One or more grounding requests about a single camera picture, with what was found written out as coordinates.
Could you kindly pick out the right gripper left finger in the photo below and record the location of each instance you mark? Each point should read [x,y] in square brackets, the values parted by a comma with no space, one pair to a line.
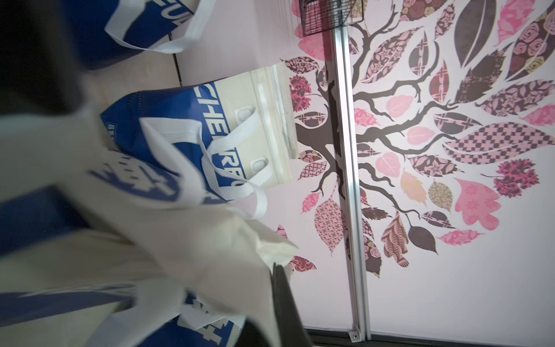
[252,336]

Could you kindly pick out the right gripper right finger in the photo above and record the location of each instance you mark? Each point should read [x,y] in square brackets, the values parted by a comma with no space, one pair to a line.
[290,328]

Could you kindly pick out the blue takeout bag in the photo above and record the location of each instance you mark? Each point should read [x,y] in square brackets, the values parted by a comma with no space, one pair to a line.
[154,250]
[108,32]

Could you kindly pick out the back aluminium rail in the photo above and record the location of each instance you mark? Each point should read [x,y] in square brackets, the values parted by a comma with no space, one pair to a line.
[346,120]

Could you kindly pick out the black wire basket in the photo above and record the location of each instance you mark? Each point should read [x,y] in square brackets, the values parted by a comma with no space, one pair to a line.
[318,16]

